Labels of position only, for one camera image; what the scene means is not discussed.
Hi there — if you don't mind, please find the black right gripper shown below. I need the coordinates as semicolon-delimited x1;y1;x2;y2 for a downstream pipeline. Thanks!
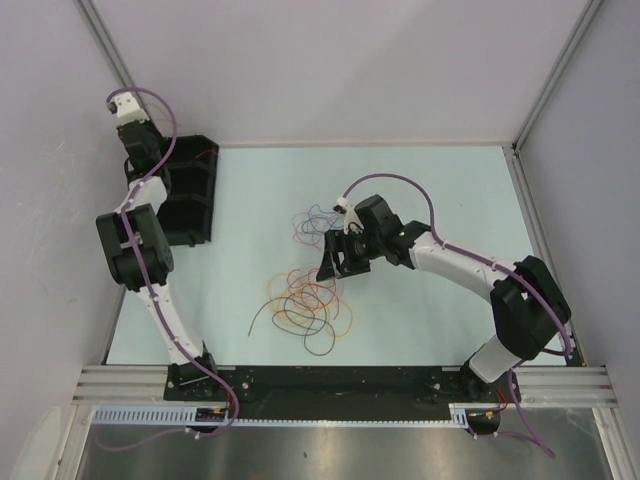
316;228;383;282

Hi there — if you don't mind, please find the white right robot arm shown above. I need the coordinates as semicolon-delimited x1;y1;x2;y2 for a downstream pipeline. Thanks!
316;195;571;401

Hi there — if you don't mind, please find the black compartment storage bin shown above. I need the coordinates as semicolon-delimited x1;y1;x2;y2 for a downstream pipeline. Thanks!
157;135;219;247

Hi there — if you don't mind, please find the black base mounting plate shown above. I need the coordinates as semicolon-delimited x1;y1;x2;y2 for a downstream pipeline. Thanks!
163;365;520;433

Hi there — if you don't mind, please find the yellow cable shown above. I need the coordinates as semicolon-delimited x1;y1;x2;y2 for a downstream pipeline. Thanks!
264;272;355;342

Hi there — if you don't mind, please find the orange-red cable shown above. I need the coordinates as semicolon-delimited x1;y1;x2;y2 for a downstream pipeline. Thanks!
285;267;342;321

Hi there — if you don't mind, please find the pink cable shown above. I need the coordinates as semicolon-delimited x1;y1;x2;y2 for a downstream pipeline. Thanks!
290;209;341;254

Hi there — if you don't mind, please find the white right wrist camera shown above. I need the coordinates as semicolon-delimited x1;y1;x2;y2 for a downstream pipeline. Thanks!
333;197;364;235

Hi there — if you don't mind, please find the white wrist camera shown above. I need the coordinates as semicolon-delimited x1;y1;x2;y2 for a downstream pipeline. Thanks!
107;92;149;125
333;197;364;235

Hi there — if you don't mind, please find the dark brown cable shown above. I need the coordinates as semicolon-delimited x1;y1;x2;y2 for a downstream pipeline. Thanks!
246;294;337;357

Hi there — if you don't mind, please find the blue cable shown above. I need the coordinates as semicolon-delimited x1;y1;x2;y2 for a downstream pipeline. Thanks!
299;202;341;236

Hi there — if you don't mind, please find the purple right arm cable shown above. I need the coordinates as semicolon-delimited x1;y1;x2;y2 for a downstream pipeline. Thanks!
342;172;574;459

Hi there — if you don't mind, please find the grey slotted cable duct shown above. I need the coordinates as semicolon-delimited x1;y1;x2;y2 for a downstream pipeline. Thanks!
92;405;468;429

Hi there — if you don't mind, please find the aluminium frame rail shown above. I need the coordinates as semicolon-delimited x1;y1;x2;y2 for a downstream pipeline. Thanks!
73;365;618;408

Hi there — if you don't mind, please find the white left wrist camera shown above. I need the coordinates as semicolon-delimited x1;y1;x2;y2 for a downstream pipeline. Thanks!
107;92;149;125

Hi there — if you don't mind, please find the aluminium corner post left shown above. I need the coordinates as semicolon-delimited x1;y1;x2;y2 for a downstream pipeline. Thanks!
73;0;135;87

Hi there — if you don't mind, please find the aluminium corner post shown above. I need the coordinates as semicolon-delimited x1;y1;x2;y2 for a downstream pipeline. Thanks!
73;0;135;87
511;0;606;155

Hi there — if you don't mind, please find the aluminium corner post right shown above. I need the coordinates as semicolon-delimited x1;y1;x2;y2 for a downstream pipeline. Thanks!
511;0;606;155

